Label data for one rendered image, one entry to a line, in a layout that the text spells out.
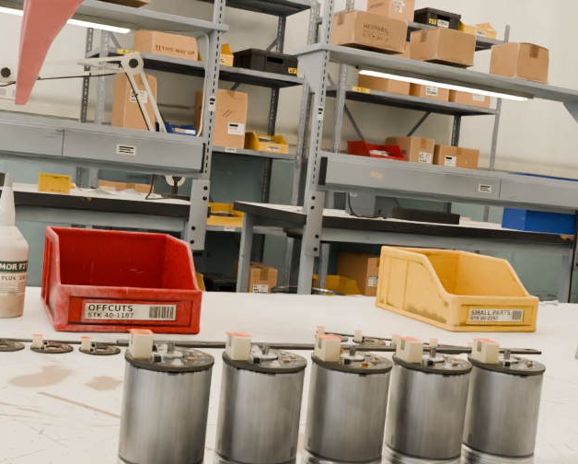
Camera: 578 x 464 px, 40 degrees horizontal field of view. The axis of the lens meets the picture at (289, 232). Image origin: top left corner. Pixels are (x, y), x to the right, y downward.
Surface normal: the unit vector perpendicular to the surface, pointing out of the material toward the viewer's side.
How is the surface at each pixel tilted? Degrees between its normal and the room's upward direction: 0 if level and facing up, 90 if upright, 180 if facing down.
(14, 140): 90
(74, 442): 0
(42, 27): 148
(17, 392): 0
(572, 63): 90
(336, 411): 90
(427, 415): 90
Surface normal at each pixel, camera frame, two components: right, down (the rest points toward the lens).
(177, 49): 0.44, 0.06
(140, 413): -0.46, 0.01
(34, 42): 0.09, 0.89
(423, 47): -0.89, -0.07
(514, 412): 0.05, 0.07
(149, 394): -0.21, 0.04
